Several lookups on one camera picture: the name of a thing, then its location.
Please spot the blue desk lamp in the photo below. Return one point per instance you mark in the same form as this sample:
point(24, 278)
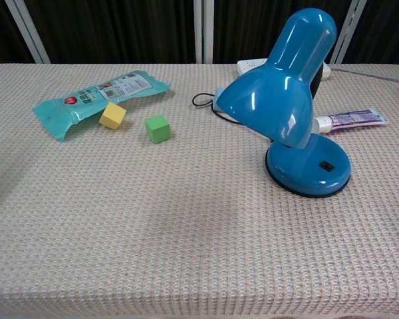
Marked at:
point(269, 96)

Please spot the green wooden cube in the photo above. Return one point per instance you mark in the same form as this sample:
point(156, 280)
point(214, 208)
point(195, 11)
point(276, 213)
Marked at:
point(157, 129)

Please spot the beige woven tablecloth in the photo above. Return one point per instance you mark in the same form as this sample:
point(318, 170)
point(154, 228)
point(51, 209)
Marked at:
point(173, 212)

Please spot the yellow wooden cube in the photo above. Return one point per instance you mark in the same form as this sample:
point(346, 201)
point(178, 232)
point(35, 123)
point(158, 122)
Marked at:
point(112, 115)

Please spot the white power strip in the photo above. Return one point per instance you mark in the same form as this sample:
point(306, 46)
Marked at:
point(252, 65)

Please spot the teal snack packet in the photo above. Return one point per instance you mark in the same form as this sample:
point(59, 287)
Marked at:
point(86, 99)

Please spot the purple toothpaste tube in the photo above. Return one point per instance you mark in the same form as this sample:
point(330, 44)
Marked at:
point(352, 120)

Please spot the white frame post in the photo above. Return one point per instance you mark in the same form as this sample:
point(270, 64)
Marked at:
point(347, 30)
point(203, 30)
point(30, 30)

